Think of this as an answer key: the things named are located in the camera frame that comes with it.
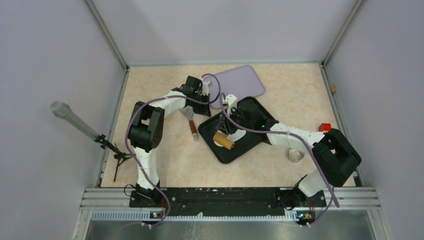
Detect black baking tray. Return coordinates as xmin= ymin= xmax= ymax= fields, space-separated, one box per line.
xmin=198 ymin=96 xmax=278 ymax=164

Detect lilac rectangular tray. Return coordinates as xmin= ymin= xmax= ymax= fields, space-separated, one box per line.
xmin=202 ymin=65 xmax=266 ymax=100

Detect wooden dough roller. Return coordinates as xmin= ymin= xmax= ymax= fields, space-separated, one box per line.
xmin=213 ymin=114 xmax=235 ymax=151

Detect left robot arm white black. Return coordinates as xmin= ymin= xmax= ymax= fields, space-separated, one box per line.
xmin=125 ymin=76 xmax=213 ymax=207

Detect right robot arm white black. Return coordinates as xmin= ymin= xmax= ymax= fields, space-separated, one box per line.
xmin=219 ymin=94 xmax=362 ymax=206

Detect clear glass cup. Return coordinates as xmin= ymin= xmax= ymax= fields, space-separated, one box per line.
xmin=286 ymin=148 xmax=305 ymax=163

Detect red yellow toy block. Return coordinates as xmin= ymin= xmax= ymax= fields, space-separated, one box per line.
xmin=318 ymin=123 xmax=332 ymax=132

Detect small wooden cork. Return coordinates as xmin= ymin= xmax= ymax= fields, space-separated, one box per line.
xmin=329 ymin=84 xmax=337 ymax=94

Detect grey microphone on tripod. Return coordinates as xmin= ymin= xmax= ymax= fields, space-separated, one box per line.
xmin=50 ymin=101 xmax=132 ymax=182

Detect metal scraper wooden handle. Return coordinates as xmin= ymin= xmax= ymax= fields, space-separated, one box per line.
xmin=179 ymin=106 xmax=199 ymax=142

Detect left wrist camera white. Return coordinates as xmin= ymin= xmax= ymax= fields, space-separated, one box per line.
xmin=200 ymin=79 xmax=213 ymax=96

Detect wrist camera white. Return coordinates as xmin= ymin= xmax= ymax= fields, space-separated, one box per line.
xmin=200 ymin=79 xmax=213 ymax=96
xmin=222 ymin=94 xmax=238 ymax=116

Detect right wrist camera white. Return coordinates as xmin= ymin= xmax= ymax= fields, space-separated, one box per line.
xmin=222 ymin=94 xmax=238 ymax=116

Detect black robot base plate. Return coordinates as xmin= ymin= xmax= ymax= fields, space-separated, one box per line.
xmin=129 ymin=187 xmax=327 ymax=217

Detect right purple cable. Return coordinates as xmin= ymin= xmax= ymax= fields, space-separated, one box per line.
xmin=219 ymin=92 xmax=341 ymax=228

